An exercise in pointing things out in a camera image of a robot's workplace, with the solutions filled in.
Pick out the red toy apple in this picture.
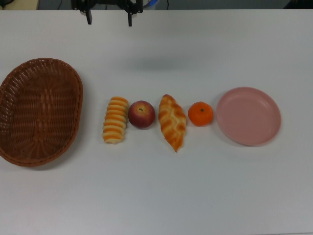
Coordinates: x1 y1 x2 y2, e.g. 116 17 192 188
128 100 156 130

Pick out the ridged striped toy bread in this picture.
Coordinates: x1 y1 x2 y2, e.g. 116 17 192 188
101 96 129 144

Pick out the braided toy bread loaf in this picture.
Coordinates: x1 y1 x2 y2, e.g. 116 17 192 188
158 94 188 153

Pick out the orange toy tangerine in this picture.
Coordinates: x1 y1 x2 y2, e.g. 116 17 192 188
187 101 213 127

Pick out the brown woven basket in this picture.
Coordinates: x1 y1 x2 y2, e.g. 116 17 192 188
0 57 84 167

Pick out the pink plate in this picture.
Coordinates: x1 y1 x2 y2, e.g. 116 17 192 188
216 86 282 147

